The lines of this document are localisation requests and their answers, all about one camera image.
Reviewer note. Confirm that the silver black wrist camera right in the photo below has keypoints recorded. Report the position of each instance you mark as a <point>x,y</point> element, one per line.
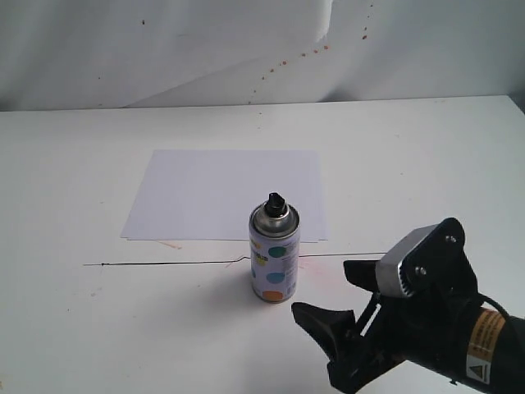
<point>426,256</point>

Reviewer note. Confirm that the white dotted spray paint can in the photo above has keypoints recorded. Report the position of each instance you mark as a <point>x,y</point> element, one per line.
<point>274,236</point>

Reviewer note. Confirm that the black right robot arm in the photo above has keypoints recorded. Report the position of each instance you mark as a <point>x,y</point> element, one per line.
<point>495,347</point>

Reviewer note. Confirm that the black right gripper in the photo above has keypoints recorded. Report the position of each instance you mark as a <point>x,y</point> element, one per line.
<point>430,329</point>

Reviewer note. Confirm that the white backdrop sheet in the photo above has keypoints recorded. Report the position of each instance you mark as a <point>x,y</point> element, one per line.
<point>138,54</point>

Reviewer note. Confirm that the white paper sheet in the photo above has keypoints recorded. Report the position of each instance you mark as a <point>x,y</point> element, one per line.
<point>195,195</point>

